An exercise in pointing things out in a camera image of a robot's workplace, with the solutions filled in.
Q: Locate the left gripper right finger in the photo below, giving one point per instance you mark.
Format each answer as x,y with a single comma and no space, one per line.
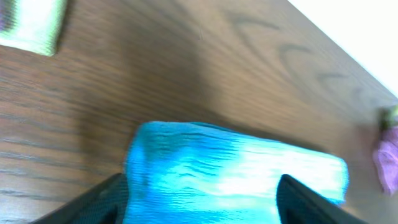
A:
298,204

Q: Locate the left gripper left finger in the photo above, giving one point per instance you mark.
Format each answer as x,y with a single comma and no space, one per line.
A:
104,203

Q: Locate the blue microfiber cloth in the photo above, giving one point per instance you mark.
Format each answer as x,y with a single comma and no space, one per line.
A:
200,173

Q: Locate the crumpled purple cloth right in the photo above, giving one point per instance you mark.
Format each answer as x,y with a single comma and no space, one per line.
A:
385,159

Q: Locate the green cloth right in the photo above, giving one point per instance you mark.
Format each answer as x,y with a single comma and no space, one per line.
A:
389,117

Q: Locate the folded green cloth left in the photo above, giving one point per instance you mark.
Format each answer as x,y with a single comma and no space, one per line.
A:
32,25

